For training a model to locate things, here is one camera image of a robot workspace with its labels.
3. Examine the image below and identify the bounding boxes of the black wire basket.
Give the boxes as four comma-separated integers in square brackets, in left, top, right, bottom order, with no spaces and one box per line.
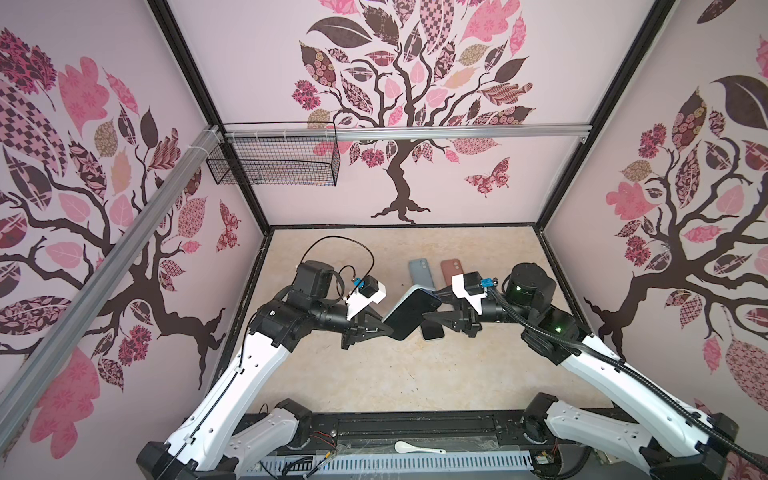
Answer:
[206,120,341,187]

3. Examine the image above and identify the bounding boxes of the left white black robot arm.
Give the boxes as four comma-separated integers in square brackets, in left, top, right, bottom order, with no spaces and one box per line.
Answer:
[137,261,392,479]

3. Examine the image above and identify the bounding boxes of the light blue phone case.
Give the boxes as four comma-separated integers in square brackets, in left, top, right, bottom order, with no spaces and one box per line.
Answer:
[408,258,435,290]

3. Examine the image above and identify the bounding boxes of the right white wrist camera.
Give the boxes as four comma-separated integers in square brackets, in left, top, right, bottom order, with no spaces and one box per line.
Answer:
[451,271,498,315]

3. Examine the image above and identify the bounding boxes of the white plastic spoon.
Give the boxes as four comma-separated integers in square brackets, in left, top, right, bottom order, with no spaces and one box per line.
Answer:
[394,440,447,455]

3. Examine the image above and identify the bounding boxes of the grey aluminium rail left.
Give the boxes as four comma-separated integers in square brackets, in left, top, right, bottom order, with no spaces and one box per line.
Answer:
[1,125,221,448]

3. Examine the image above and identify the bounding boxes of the grey aluminium rail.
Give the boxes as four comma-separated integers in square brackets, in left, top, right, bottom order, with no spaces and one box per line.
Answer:
[1,125,221,448]
[225,123,592,141]

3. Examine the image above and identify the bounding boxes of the pink phone case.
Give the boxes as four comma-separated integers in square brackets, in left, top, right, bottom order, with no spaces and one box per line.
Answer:
[440,258,464,286]

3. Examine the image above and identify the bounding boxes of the grey aluminium rail back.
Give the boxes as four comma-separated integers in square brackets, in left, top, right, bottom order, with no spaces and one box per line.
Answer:
[225,123,592,141]

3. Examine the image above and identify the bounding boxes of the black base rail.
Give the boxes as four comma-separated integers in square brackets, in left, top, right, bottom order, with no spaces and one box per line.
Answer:
[284,410,556,450]

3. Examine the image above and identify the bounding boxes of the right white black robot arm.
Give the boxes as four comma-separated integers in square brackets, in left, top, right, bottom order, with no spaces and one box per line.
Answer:
[431,260,738,479]

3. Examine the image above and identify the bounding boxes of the black phone sideways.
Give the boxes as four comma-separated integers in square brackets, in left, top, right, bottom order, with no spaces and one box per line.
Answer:
[420,321,445,341]

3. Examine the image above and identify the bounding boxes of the white slotted cable duct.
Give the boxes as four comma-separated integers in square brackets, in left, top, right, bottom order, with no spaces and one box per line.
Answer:
[245,451,533,479]

